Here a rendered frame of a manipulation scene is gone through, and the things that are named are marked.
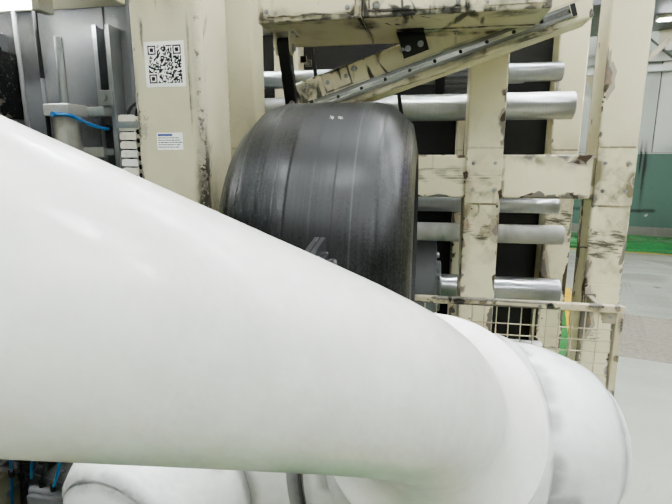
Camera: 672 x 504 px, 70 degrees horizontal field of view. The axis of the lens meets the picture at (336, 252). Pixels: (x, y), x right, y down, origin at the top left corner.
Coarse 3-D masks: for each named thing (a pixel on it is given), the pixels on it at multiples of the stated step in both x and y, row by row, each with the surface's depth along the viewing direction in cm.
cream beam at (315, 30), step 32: (288, 0) 102; (320, 0) 101; (352, 0) 99; (384, 0) 98; (416, 0) 97; (448, 0) 96; (480, 0) 95; (512, 0) 94; (544, 0) 93; (320, 32) 112; (352, 32) 112; (384, 32) 112
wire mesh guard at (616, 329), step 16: (448, 304) 123; (464, 304) 122; (480, 304) 121; (496, 304) 121; (512, 304) 120; (528, 304) 119; (544, 304) 118; (560, 304) 118; (576, 304) 117; (592, 304) 117; (608, 304) 117; (496, 320) 122; (528, 336) 122; (544, 336) 121; (608, 352) 119; (592, 368) 120; (608, 368) 119; (608, 384) 119
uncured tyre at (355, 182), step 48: (240, 144) 77; (288, 144) 71; (336, 144) 69; (384, 144) 69; (240, 192) 68; (288, 192) 67; (336, 192) 65; (384, 192) 66; (288, 240) 65; (336, 240) 64; (384, 240) 64
